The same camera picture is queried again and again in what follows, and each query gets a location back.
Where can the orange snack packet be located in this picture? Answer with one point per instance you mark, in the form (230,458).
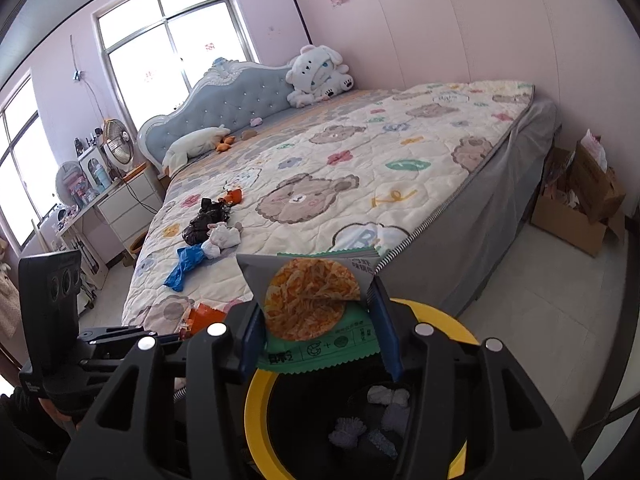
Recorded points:
(207,317)

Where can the white cosmetics storage box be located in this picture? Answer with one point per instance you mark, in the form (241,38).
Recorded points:
(90,167)

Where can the white teddy bear plush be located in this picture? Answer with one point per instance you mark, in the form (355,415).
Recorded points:
(310,70)

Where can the small white round mirror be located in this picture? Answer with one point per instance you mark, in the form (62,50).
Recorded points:
(61,213)

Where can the small black plastic bag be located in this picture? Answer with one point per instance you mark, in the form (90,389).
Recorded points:
(212,206)

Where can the orange rimmed desk fan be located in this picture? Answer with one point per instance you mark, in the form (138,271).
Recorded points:
(117,142)

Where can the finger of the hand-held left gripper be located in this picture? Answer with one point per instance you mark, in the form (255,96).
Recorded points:
(115,332)
(102,355)

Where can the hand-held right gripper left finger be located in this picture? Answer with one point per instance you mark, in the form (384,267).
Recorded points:
(251,340)

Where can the yellow rimmed black trash bin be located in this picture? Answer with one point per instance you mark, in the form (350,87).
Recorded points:
(252,410)

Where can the white goose plush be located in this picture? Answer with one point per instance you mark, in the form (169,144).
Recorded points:
(190,145)

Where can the wooden stick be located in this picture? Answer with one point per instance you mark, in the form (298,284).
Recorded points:
(40,235)

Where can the green snack packet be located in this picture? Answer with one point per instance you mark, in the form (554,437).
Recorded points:
(310,305)

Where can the tall cardboard box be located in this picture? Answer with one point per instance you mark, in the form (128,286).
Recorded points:
(597,185)

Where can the white pink plastic bag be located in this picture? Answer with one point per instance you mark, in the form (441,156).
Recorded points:
(595,147)

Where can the round vanity mirror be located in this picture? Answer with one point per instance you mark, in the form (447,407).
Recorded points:
(67,182)

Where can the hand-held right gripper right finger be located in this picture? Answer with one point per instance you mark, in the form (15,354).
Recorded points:
(387,335)

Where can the orange peel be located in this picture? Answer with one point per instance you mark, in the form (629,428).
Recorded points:
(232,196)

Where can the large black plastic bag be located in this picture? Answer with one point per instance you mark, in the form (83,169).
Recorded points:
(200,227)

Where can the white vanity desk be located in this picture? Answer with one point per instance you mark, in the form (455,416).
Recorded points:
(80,220)

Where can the bed with cartoon quilt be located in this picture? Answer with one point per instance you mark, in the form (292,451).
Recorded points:
(325,200)

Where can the white drawer cabinet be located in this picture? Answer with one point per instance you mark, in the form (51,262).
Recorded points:
(130,205)

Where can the white printed flat box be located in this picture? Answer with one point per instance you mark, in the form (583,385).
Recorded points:
(89,270)

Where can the grey bed skirt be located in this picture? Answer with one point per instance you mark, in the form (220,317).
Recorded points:
(475,220)

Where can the light blue tumbler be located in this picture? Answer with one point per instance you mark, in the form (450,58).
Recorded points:
(100,175)

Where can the low open cardboard box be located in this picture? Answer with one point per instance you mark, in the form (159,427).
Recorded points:
(565,230)

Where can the blue tufted bed headboard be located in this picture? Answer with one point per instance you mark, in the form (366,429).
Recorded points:
(225,95)

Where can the blue plastic bag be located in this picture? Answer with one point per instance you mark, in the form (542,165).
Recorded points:
(187,260)

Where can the cluster of cosmetic bottles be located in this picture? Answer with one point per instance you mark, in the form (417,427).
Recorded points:
(82,197)

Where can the person's left hand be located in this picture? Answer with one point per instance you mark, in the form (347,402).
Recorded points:
(55,410)

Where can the black bottle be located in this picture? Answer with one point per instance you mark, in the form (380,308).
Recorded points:
(78,146)

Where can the white framed window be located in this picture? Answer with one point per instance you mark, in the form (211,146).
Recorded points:
(20,175)
(200,25)

